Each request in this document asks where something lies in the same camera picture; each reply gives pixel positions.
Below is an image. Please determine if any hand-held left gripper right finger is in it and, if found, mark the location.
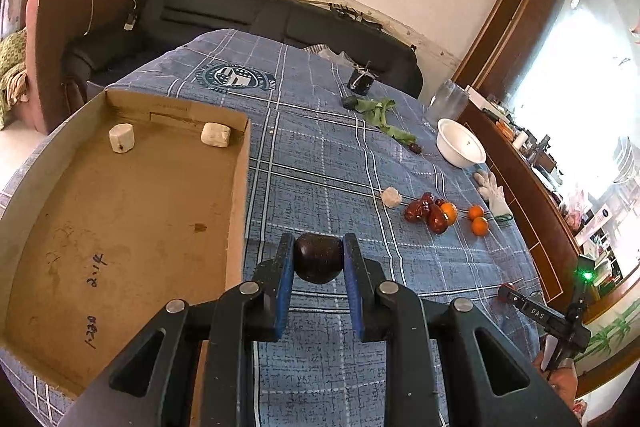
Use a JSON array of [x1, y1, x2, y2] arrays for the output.
[[341, 233, 583, 427]]

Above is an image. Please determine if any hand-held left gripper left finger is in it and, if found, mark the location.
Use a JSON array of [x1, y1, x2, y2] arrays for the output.
[[62, 233, 297, 427]]

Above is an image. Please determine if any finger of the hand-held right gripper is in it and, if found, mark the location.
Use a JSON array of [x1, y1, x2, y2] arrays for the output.
[[498, 284, 568, 333]]

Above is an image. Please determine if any dark brown round fruit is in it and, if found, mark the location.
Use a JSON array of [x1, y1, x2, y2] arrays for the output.
[[293, 233, 346, 285]]

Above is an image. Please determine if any wrinkled red date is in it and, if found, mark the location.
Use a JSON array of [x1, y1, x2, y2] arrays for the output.
[[404, 199, 432, 224]]

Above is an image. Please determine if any glossy red date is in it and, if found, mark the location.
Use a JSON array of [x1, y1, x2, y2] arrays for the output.
[[427, 206, 448, 235]]

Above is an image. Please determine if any shallow cardboard box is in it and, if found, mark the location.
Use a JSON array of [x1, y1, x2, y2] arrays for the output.
[[0, 89, 252, 400]]

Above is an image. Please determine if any person's right hand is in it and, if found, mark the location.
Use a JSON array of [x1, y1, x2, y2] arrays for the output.
[[532, 349, 581, 408]]

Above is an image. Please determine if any white work glove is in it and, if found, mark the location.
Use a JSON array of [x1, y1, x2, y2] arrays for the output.
[[472, 171, 513, 217]]

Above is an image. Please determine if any blue plaid cloth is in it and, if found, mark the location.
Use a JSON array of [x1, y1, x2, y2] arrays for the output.
[[0, 28, 546, 427]]

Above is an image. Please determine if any wooden sideboard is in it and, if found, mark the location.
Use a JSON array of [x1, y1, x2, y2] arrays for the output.
[[457, 84, 601, 308]]

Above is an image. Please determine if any white bowl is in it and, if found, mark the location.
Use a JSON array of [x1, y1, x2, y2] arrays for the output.
[[436, 118, 487, 168]]

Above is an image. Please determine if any green leafy vegetable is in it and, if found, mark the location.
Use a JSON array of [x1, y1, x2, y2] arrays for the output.
[[354, 98, 418, 145]]

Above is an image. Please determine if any black electronic device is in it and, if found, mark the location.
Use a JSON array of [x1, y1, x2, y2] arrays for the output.
[[348, 62, 377, 95]]

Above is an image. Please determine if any crumpled clear plastic wrap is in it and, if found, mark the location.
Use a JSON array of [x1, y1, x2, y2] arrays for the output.
[[302, 44, 361, 68]]

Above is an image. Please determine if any black sofa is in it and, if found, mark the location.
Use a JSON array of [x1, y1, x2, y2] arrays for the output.
[[60, 0, 425, 100]]

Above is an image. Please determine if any brown armchair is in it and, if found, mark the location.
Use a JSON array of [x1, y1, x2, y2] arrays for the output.
[[25, 0, 157, 135]]

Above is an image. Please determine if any green patterned cushion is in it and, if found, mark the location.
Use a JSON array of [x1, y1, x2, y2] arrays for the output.
[[0, 29, 28, 130]]

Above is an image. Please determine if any black cable bundle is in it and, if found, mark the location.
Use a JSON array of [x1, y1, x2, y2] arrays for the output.
[[327, 4, 381, 28]]

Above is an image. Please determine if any white charger cable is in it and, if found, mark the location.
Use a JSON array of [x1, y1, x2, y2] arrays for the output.
[[82, 0, 141, 32]]

